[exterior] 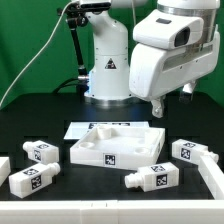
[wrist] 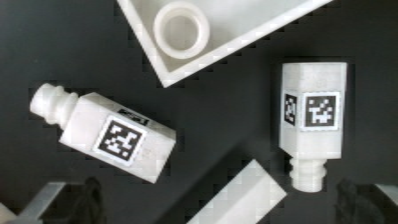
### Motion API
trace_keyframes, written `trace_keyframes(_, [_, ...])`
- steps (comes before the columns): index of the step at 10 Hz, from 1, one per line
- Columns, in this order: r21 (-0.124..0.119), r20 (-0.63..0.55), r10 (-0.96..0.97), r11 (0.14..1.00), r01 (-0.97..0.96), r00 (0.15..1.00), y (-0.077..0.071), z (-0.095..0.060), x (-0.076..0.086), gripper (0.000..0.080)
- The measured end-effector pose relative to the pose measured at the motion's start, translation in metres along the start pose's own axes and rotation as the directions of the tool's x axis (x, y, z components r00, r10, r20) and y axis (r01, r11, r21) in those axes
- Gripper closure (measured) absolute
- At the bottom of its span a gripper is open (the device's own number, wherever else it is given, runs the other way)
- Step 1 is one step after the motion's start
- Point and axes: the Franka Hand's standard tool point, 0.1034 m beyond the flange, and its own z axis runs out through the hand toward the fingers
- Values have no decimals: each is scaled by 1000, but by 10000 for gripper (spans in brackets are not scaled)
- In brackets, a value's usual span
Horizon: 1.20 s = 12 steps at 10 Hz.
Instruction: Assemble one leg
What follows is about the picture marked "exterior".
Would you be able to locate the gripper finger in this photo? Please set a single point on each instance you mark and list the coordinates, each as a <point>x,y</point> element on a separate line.
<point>158,107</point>
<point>186,93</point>

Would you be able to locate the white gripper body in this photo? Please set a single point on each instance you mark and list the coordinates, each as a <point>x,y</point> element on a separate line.
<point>171,51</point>

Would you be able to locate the white square tabletop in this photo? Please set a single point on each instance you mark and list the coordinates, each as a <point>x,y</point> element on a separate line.
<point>120,147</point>

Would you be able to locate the white obstacle fence right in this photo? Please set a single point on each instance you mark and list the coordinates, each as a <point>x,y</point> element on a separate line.
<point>212,176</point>

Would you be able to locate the white obstacle fence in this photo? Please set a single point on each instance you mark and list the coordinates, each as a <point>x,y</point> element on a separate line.
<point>5,169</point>
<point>212,176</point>
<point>113,212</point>

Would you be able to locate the white tag sheet base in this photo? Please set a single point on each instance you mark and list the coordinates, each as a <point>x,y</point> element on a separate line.
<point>78,129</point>

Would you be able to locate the white obstacle fence front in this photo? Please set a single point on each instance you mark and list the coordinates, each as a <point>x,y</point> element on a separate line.
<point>113,212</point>

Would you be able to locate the white obstacle fence left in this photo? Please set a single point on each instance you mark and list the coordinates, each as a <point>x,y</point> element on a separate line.
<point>5,169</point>

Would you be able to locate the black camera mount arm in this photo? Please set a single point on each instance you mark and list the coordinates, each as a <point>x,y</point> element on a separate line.
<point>75,17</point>

